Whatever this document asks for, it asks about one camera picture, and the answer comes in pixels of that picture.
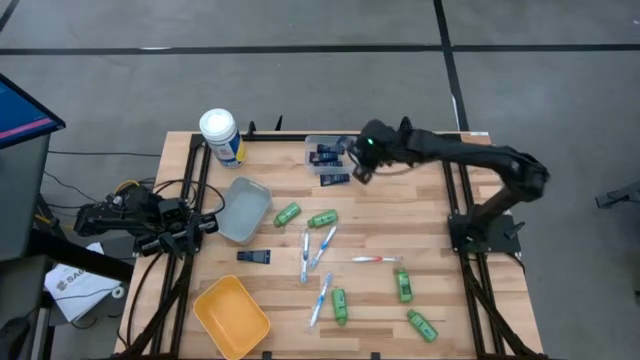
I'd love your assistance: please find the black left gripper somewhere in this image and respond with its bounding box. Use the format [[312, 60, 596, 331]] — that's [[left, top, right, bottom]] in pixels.
[[158, 213, 220, 255]]

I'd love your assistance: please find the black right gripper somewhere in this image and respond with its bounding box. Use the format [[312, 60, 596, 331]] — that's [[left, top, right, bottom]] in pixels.
[[346, 118, 401, 185]]

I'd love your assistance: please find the grey plastic bin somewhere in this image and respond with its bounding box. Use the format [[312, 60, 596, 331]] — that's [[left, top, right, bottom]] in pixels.
[[214, 176, 274, 245]]

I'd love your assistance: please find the green travel bottle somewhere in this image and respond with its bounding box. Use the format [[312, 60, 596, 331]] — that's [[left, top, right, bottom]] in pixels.
[[405, 308, 440, 344], [306, 209, 339, 230], [330, 287, 349, 327], [394, 267, 415, 304], [272, 201, 303, 229]]

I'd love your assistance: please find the blue toothbrush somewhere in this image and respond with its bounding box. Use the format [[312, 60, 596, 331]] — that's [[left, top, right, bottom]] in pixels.
[[308, 224, 339, 271], [305, 271, 335, 335], [299, 227, 311, 286]]

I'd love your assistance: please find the red toothbrush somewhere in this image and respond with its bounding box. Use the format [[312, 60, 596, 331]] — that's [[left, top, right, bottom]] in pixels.
[[349, 254, 405, 265]]

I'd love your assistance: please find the clear plastic container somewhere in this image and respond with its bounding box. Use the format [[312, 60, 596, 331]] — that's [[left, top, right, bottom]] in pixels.
[[303, 133, 359, 176]]

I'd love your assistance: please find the yellow plastic bin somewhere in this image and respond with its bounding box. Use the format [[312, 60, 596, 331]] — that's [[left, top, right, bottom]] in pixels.
[[192, 273, 273, 360]]

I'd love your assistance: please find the white wipes canister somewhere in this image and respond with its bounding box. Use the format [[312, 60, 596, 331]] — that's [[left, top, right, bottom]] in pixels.
[[198, 107, 247, 169]]

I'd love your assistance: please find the black stand bar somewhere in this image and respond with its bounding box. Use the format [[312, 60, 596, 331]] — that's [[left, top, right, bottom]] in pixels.
[[29, 229, 136, 284]]

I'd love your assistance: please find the white printed paper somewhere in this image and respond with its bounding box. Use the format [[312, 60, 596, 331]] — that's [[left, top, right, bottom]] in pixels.
[[43, 242, 124, 324]]

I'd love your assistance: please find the dark grey rounded device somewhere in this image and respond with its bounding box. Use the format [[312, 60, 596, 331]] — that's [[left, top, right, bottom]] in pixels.
[[0, 317, 31, 360]]

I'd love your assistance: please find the monitor with blue screen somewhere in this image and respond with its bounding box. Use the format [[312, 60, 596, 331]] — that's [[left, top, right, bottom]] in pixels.
[[0, 73, 67, 150]]

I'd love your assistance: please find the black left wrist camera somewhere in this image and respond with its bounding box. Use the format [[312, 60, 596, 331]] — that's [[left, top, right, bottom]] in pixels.
[[158, 197, 190, 221]]

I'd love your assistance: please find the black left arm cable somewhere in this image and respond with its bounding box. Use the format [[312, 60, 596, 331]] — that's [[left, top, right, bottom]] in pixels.
[[149, 177, 227, 217]]

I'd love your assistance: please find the black aluminium table frame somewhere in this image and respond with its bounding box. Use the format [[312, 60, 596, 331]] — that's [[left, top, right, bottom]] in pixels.
[[114, 114, 549, 360]]

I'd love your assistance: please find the yellow cable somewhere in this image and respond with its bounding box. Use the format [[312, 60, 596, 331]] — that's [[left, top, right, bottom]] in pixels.
[[113, 178, 142, 195]]

